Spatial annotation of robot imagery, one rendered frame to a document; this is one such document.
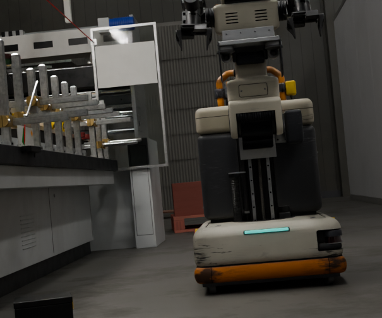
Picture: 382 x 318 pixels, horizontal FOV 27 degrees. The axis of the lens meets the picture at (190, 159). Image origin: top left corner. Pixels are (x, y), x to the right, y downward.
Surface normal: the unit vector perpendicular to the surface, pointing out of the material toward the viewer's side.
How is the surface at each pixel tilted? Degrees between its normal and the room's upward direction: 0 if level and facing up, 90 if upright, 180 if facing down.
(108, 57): 90
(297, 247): 90
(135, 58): 90
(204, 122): 90
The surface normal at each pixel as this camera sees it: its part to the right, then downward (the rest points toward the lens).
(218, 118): -0.07, -0.03
